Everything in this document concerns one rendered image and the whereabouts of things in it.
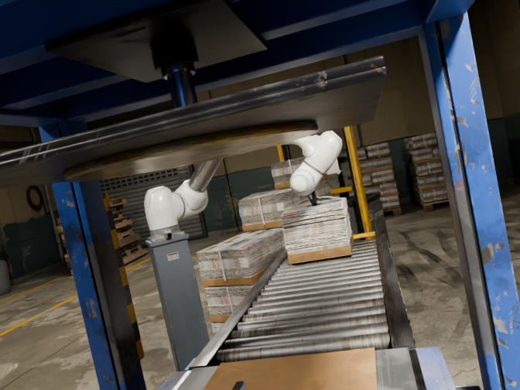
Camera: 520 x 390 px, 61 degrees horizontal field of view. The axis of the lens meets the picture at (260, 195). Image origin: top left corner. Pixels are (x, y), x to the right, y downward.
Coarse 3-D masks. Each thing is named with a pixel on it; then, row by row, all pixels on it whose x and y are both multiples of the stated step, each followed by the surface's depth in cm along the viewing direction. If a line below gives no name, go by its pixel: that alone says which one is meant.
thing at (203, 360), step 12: (276, 264) 208; (264, 276) 189; (252, 288) 174; (264, 288) 173; (252, 300) 157; (240, 312) 146; (228, 324) 136; (216, 336) 128; (228, 336) 127; (204, 348) 121; (216, 348) 119; (204, 360) 113
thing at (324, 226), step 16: (304, 208) 203; (320, 208) 195; (336, 208) 192; (288, 224) 197; (304, 224) 197; (320, 224) 195; (336, 224) 194; (288, 240) 199; (304, 240) 198; (320, 240) 196; (336, 240) 195
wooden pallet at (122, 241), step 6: (126, 222) 920; (132, 222) 944; (120, 228) 909; (126, 228) 932; (120, 234) 893; (126, 234) 920; (132, 234) 918; (138, 234) 939; (120, 240) 863; (126, 240) 884; (132, 240) 906; (138, 240) 945; (120, 246) 852; (126, 246) 892; (132, 246) 919; (138, 246) 935; (126, 252) 881; (132, 252) 907; (138, 252) 902; (144, 252) 925; (126, 258) 850; (132, 258) 871
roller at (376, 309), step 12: (324, 312) 130; (336, 312) 128; (348, 312) 127; (360, 312) 125; (372, 312) 124; (384, 312) 123; (240, 324) 135; (252, 324) 133; (264, 324) 132; (276, 324) 131
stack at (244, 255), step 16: (240, 240) 290; (256, 240) 275; (272, 240) 286; (208, 256) 271; (224, 256) 265; (240, 256) 259; (256, 256) 267; (272, 256) 283; (208, 272) 273; (224, 272) 267; (240, 272) 261; (256, 272) 265; (208, 288) 275; (224, 288) 269; (240, 288) 263; (208, 304) 278; (224, 304) 271
